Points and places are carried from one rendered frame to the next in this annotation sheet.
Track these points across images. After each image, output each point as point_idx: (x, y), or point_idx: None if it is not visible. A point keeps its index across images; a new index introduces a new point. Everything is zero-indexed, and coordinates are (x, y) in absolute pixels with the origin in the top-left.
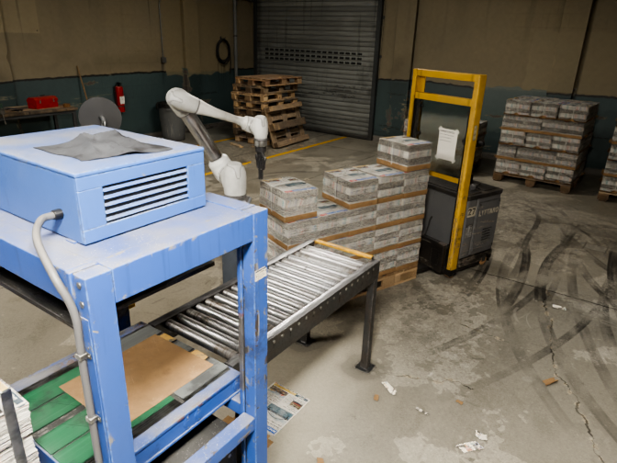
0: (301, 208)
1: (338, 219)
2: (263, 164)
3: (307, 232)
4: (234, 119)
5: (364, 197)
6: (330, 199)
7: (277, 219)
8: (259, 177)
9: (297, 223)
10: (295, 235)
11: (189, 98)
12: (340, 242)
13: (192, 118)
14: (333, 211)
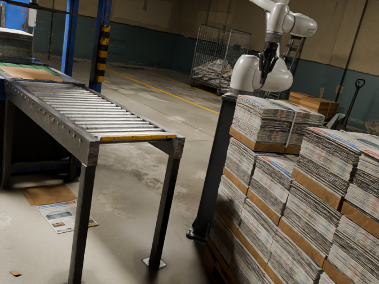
0: (245, 125)
1: (274, 180)
2: (260, 63)
3: (240, 165)
4: None
5: (318, 174)
6: None
7: None
8: (260, 81)
9: (237, 144)
10: (231, 158)
11: None
12: (265, 222)
13: (267, 12)
14: (280, 167)
